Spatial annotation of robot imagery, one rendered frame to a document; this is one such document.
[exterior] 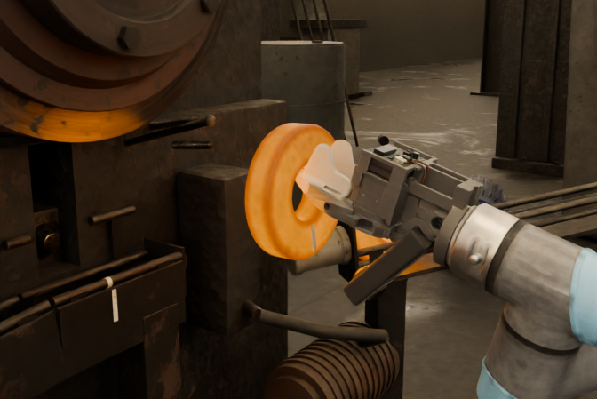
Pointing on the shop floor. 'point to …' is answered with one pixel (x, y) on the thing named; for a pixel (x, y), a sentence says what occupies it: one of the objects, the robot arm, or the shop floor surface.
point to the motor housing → (335, 371)
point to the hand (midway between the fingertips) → (298, 175)
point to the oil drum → (306, 84)
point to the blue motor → (490, 192)
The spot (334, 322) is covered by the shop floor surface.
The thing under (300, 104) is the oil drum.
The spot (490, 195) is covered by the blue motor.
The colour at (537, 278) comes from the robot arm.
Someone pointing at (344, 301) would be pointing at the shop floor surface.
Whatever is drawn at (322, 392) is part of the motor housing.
